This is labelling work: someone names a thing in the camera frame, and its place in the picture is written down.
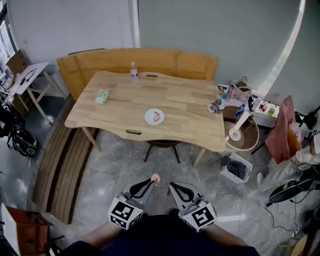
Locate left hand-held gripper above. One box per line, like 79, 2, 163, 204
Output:
107, 178, 155, 230

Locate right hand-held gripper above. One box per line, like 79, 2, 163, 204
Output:
169, 181, 217, 233

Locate white round plate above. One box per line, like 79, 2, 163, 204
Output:
144, 108, 165, 126

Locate person's left forearm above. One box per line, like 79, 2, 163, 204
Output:
81, 221, 128, 250

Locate person's right forearm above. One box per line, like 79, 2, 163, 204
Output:
202, 223, 248, 248

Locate white plastic bin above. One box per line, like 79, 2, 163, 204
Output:
219, 152, 253, 185

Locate black stool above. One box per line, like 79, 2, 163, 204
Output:
143, 139, 183, 165

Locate person's dark clothing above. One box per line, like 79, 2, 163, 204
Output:
62, 214, 261, 256

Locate white round dish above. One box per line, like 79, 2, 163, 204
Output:
228, 128, 243, 141

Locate round wooden side table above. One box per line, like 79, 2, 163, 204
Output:
221, 105, 260, 152

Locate grey cloth bundle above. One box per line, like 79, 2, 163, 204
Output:
206, 97, 225, 114

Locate black and green device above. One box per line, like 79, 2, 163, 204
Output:
267, 172, 320, 208

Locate green wet wipes pack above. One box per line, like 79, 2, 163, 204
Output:
94, 88, 111, 106

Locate blue label bottle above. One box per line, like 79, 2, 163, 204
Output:
234, 103, 246, 119

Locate low white shelf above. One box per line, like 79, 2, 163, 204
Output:
217, 83, 296, 129

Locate pink cloth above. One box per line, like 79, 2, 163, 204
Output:
264, 94, 297, 165

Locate printed paper shopping bag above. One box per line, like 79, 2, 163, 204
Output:
226, 75, 252, 103

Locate clear plastic water bottle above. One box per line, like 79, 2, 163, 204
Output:
129, 61, 139, 81

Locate red-brown box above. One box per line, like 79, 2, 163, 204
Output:
4, 206, 53, 256

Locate orange bag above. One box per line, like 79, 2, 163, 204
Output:
286, 128, 303, 154

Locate black backpack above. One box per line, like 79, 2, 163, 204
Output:
11, 127, 40, 159

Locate wooden bench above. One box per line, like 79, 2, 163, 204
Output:
56, 47, 220, 101

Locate white panel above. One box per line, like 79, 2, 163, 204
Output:
1, 202, 21, 256

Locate small white table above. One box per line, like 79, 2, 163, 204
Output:
9, 61, 67, 125

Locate black headphones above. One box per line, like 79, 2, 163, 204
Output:
19, 67, 38, 85

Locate cardboard box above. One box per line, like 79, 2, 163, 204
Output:
6, 49, 30, 75

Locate black floor cable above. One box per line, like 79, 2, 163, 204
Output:
264, 198, 301, 237

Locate black camera on tripod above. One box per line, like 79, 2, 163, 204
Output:
294, 106, 320, 131

